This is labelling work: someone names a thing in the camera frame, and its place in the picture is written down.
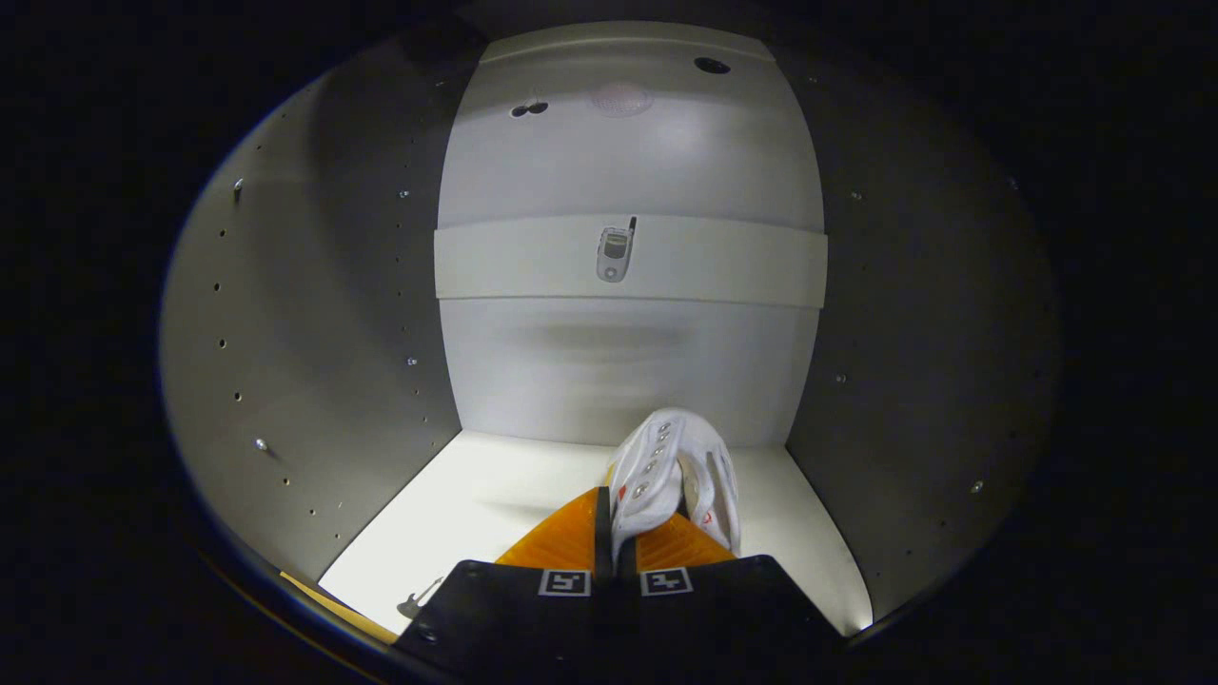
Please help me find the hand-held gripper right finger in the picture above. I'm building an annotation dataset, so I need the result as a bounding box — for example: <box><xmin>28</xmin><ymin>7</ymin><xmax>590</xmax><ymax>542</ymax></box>
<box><xmin>617</xmin><ymin>512</ymin><xmax>848</xmax><ymax>684</ymax></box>

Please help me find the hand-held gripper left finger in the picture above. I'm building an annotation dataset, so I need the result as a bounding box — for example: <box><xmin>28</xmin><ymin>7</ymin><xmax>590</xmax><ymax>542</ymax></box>
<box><xmin>393</xmin><ymin>487</ymin><xmax>618</xmax><ymax>684</ymax></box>

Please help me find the white shoe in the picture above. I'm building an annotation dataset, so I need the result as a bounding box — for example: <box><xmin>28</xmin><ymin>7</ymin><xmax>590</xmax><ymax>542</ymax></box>
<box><xmin>606</xmin><ymin>407</ymin><xmax>743</xmax><ymax>562</ymax></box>

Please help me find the grey shoe cabinet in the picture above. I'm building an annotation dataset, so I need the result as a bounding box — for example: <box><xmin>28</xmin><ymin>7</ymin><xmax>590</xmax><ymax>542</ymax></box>
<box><xmin>157</xmin><ymin>19</ymin><xmax>1062</xmax><ymax>657</ymax></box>

